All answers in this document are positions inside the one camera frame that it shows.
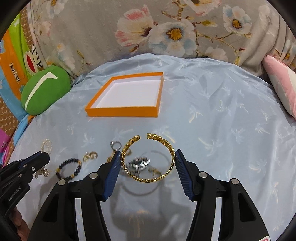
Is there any pearl bracelet with charm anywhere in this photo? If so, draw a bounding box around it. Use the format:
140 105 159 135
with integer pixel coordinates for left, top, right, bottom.
34 138 53 179

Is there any black bead bracelet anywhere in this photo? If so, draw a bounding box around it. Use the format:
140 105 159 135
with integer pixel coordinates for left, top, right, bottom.
56 158 83 182

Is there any gold ring pair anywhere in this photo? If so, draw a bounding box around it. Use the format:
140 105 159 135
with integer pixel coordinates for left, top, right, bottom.
82 151 99 162

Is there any gold wristwatch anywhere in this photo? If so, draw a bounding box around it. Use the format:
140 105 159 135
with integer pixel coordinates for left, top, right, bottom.
106 141 122 163

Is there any gold pendant hoop earring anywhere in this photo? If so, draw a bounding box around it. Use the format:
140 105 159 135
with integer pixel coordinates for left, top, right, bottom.
149 167 162 178

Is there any gold leaf bangle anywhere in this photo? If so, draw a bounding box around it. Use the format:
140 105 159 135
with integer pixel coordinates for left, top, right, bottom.
121 133 176 183

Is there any person's left hand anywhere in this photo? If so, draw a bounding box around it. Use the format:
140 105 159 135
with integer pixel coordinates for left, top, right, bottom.
10 207 30 241

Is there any green plush pillow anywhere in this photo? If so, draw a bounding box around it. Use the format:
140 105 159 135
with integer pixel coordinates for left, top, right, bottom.
21 65 71 116

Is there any light blue palm bedsheet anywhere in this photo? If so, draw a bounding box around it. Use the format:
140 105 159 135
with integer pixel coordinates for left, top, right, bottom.
11 54 295 240

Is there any colourful cartoon monkey blanket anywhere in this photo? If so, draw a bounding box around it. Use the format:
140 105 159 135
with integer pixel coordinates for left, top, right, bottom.
1 8 44 167

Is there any orange shallow box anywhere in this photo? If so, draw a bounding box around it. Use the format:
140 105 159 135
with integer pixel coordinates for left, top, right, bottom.
85 72 164 118

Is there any grey floral blanket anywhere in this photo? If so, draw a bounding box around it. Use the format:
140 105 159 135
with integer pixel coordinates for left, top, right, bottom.
21 1 295 77

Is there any pink white plush pillow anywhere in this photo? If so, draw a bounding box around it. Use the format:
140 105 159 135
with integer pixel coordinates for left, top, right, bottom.
262 55 296 118

